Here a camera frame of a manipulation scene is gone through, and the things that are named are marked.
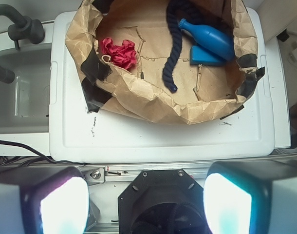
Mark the aluminium frame rail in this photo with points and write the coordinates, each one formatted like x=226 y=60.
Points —
x=127 y=172

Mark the brown paper bag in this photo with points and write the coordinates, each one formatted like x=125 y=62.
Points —
x=204 y=92

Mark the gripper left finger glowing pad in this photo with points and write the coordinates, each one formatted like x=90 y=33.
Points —
x=43 y=200

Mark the white plastic lid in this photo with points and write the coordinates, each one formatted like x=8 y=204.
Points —
x=75 y=134

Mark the blue wedge block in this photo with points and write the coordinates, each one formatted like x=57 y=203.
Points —
x=199 y=55

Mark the white wall plug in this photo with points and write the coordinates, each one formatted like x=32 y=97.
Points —
x=295 y=52

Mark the black octagonal mount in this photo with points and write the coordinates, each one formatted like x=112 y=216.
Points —
x=162 y=202

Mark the grey faucet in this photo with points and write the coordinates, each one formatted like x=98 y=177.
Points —
x=23 y=27

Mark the crumpled red paper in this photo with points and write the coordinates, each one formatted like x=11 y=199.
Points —
x=123 y=55

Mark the blue plastic bottle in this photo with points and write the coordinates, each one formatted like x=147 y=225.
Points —
x=210 y=38

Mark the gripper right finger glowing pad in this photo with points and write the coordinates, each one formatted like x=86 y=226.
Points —
x=251 y=197

